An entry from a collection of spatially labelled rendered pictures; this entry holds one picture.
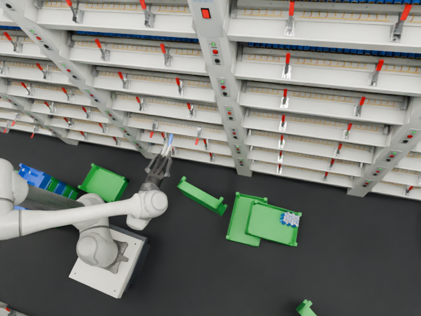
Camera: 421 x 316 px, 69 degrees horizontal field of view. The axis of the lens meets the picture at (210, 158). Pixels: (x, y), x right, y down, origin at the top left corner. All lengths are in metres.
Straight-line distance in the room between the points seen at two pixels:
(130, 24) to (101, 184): 1.51
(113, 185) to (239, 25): 1.66
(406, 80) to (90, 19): 1.03
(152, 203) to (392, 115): 0.95
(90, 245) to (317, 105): 1.26
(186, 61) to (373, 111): 0.71
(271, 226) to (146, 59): 1.23
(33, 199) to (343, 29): 1.32
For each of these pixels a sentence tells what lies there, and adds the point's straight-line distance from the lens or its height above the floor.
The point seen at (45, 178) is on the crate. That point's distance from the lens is 2.20.
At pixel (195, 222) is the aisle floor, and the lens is 2.07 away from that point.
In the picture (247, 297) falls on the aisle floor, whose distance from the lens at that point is 1.98.
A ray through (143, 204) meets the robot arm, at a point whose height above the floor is 0.86.
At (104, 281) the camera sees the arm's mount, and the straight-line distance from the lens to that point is 1.96.
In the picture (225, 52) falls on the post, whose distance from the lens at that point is 1.04.
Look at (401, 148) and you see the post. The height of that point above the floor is 0.72.
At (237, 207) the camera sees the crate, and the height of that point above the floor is 0.00.
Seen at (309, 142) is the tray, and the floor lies 0.55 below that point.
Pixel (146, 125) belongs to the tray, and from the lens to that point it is 1.79.
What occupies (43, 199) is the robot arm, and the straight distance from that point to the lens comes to 1.55.
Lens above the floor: 1.98
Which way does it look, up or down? 65 degrees down
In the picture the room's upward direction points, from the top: 25 degrees counter-clockwise
